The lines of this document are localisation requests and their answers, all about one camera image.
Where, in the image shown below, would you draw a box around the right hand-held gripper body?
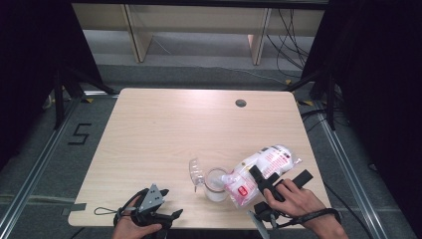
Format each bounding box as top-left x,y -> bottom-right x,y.
247,199 -> 286,239

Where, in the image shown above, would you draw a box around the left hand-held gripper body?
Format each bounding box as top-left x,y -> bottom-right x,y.
129,183 -> 174,230

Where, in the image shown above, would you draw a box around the red and white sugar bag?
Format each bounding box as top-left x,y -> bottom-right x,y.
221,143 -> 304,210

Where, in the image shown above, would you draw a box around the clear glass jar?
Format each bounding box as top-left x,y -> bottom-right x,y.
203,166 -> 232,204

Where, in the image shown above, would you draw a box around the person's right hand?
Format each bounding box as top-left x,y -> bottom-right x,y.
263,178 -> 328,231

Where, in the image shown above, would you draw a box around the person's left hand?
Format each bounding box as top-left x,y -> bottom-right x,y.
110,195 -> 163,239

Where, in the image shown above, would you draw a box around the grey tape strip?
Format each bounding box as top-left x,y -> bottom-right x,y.
61,202 -> 88,217

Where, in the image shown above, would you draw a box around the black metal stand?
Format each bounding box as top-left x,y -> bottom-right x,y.
284,68 -> 338,131
52,66 -> 117,131

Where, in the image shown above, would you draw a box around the black curtain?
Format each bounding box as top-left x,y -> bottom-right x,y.
0,0 -> 105,171
300,0 -> 422,233

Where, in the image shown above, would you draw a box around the light wooden shelf unit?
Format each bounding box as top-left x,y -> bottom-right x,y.
71,3 -> 326,66

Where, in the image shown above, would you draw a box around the left black wrist strap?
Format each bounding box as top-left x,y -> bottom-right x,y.
112,187 -> 149,229

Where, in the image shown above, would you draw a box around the black wrist strap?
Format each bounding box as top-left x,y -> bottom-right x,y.
277,207 -> 343,230
112,187 -> 149,229

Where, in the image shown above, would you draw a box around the right black wrist strap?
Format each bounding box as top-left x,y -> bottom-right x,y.
277,207 -> 343,230

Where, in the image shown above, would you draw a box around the silver metal floor rail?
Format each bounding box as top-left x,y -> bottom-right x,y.
313,103 -> 411,239
0,97 -> 84,231

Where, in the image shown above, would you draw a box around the thin black cord loop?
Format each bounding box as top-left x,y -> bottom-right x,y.
94,206 -> 119,217

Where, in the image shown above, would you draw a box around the black floor cable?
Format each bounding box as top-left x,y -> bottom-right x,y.
322,182 -> 376,239

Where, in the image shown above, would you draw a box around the hanging black cables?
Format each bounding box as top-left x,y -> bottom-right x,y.
265,8 -> 312,80

